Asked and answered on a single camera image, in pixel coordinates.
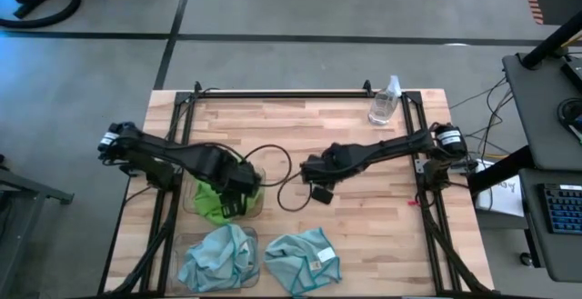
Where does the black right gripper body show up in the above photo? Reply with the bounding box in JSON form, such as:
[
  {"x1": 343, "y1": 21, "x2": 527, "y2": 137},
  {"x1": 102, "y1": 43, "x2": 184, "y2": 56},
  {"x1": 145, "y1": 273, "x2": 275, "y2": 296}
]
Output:
[{"x1": 300, "y1": 153, "x2": 340, "y2": 186}]

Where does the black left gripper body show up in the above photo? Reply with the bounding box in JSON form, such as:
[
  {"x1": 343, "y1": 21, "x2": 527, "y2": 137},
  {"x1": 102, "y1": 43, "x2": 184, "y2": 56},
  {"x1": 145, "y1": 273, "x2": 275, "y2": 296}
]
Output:
[{"x1": 221, "y1": 162, "x2": 264, "y2": 198}]

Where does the light blue towel with label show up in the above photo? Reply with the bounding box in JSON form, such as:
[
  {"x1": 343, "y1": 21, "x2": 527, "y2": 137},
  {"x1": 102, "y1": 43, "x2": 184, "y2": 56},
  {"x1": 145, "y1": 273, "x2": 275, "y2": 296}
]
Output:
[{"x1": 263, "y1": 226, "x2": 343, "y2": 297}]

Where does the clear plastic basket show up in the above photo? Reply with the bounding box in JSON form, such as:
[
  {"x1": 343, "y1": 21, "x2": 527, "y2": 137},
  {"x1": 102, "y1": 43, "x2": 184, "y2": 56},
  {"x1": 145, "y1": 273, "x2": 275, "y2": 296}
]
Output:
[
  {"x1": 166, "y1": 231, "x2": 261, "y2": 296},
  {"x1": 183, "y1": 164, "x2": 267, "y2": 221}
]

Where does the clear spray bottle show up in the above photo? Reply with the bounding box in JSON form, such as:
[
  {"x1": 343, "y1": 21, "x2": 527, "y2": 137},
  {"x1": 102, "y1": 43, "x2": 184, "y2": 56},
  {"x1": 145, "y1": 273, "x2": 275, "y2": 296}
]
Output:
[{"x1": 366, "y1": 75, "x2": 404, "y2": 126}]

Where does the black desk beam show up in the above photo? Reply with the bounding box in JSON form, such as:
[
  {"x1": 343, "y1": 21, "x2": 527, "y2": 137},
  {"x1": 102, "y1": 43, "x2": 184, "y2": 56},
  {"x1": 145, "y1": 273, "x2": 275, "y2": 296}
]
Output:
[{"x1": 467, "y1": 144, "x2": 536, "y2": 195}]

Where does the white paper sheet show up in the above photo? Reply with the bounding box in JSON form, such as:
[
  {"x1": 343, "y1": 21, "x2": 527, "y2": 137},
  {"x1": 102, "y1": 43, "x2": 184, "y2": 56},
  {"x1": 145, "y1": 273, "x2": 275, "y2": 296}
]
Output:
[{"x1": 475, "y1": 157, "x2": 527, "y2": 218}]

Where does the grey metal stand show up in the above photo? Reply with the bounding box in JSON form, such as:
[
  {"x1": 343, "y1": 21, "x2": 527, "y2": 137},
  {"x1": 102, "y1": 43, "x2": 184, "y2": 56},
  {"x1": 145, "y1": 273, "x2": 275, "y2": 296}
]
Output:
[{"x1": 0, "y1": 153, "x2": 75, "y2": 299}]

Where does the grey desk with keyboard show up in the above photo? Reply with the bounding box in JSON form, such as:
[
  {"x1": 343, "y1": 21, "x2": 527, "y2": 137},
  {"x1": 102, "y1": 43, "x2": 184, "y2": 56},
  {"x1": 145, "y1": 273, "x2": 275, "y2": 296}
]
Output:
[{"x1": 517, "y1": 167, "x2": 582, "y2": 284}]

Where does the black keyboard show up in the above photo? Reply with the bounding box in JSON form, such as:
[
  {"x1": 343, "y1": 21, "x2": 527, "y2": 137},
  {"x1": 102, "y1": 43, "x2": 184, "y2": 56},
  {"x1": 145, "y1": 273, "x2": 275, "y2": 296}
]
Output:
[{"x1": 540, "y1": 183, "x2": 582, "y2": 236}]

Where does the black round headset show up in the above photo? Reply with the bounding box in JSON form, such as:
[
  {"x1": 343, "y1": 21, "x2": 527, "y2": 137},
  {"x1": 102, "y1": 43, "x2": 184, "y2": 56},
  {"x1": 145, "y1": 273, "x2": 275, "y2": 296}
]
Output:
[{"x1": 557, "y1": 97, "x2": 582, "y2": 132}]

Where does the black pole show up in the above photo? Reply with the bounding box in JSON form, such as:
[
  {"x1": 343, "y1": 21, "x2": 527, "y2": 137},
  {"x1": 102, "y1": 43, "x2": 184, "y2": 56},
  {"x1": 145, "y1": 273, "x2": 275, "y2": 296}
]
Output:
[{"x1": 520, "y1": 10, "x2": 582, "y2": 71}]

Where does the black desk device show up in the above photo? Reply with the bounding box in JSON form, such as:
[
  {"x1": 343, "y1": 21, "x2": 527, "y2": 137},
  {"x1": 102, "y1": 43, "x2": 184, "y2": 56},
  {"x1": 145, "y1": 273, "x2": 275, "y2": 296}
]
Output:
[{"x1": 561, "y1": 55, "x2": 582, "y2": 91}]

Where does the black left camera cable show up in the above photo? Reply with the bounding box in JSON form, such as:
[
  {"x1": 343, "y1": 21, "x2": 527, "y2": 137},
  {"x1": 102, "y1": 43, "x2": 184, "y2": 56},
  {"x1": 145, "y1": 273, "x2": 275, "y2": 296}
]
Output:
[{"x1": 243, "y1": 144, "x2": 293, "y2": 189}]

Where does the black camera cable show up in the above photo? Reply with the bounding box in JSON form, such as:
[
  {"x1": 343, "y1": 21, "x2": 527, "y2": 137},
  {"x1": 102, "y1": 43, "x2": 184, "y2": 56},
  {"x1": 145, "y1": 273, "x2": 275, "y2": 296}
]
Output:
[
  {"x1": 243, "y1": 144, "x2": 293, "y2": 189},
  {"x1": 276, "y1": 171, "x2": 315, "y2": 213}
]

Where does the black right camera cable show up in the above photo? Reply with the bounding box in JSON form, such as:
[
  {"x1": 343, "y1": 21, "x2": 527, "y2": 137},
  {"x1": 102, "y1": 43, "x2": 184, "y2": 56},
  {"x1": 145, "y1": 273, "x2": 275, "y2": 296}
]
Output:
[{"x1": 276, "y1": 171, "x2": 315, "y2": 213}]

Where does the black aluminium table frame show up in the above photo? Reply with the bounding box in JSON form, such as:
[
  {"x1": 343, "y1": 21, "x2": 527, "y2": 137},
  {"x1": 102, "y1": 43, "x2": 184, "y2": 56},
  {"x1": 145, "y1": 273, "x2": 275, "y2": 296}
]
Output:
[{"x1": 97, "y1": 79, "x2": 499, "y2": 299}]

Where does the black vacuum hose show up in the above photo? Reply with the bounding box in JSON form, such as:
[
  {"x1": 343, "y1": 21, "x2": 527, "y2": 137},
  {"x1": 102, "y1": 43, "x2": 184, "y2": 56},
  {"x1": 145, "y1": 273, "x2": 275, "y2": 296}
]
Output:
[{"x1": 0, "y1": 0, "x2": 83, "y2": 30}]

